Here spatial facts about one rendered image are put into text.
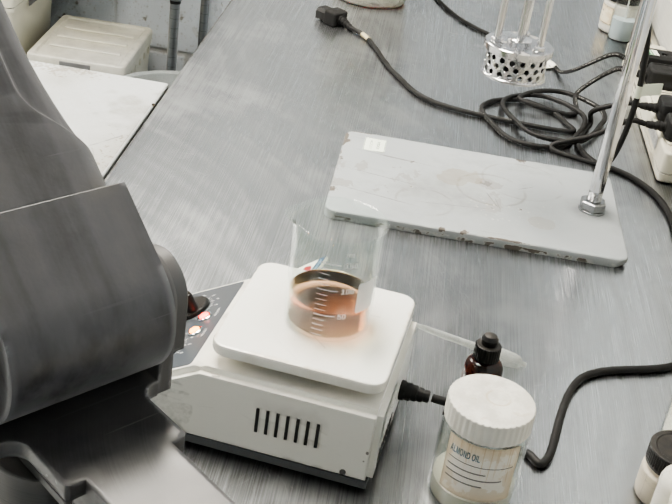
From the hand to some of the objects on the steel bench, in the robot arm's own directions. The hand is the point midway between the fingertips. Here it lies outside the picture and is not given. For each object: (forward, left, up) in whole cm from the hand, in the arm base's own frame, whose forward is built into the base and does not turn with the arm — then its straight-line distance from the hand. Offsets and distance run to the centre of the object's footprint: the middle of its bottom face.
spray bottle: (+37, +139, -2) cm, 144 cm away
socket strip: (+40, +107, -2) cm, 114 cm away
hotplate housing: (+4, +33, -3) cm, 33 cm away
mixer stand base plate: (+18, +74, -2) cm, 76 cm away
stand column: (+30, +75, -2) cm, 80 cm away
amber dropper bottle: (+19, +38, -3) cm, 43 cm away
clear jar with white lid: (+19, +28, -3) cm, 34 cm away
